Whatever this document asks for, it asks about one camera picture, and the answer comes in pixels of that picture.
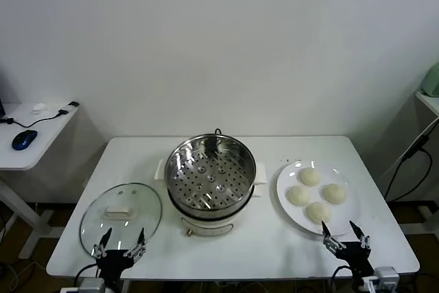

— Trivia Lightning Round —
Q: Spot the pale green appliance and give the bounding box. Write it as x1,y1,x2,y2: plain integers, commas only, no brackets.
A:
420,61,439,97

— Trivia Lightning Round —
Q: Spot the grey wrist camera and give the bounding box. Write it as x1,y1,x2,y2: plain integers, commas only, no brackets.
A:
78,278,106,293
363,266,401,293

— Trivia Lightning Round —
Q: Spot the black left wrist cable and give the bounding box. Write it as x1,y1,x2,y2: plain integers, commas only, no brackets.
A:
74,263,101,282

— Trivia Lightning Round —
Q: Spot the black power cable with plug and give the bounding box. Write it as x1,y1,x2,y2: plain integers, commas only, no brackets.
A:
383,134,433,202

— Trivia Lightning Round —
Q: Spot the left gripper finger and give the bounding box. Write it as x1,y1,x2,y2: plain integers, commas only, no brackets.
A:
91,226,114,259
123,226,147,260

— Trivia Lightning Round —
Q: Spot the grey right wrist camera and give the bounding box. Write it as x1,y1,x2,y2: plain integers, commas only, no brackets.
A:
363,266,401,293

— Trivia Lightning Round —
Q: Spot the white side desk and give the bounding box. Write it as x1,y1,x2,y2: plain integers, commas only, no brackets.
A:
414,89,439,117

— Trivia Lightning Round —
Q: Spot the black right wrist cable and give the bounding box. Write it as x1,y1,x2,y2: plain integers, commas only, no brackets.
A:
331,264,351,293

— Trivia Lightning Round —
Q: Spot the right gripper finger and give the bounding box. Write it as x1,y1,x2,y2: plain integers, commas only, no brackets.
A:
348,220,372,251
320,220,346,252

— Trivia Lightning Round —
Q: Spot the white slanted bar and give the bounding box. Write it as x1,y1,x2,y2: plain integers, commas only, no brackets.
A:
379,121,432,178

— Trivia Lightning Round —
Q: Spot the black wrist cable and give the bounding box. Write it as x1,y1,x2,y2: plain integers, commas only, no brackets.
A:
74,263,101,282
331,264,351,293

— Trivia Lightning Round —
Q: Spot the white steamed baozi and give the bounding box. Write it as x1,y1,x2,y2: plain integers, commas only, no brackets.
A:
299,167,322,187
305,202,333,224
321,183,347,204
286,185,311,207

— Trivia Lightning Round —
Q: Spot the blue computer mouse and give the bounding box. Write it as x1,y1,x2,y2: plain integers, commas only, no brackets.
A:
12,129,38,152

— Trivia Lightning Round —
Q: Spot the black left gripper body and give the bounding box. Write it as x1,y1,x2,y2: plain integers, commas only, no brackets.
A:
95,248,135,285

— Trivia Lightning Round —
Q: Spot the stainless steel steamer basket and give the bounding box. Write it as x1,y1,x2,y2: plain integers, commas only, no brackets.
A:
163,134,257,213

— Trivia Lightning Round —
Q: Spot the white round plate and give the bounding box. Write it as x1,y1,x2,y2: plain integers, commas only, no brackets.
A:
276,160,361,236

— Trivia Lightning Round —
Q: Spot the glass lid with cream handle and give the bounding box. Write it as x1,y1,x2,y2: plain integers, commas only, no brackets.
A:
79,182,163,260

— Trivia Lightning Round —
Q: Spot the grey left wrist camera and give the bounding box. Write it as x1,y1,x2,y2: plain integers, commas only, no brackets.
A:
78,278,106,293

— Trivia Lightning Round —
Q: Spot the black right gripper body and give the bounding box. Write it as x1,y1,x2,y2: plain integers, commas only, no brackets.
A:
334,242,375,277

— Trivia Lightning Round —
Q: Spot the white side table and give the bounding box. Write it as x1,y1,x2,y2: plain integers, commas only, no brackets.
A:
0,102,80,259

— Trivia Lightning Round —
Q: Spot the black cable with adapter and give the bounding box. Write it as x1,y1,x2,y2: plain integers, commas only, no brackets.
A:
0,100,80,128

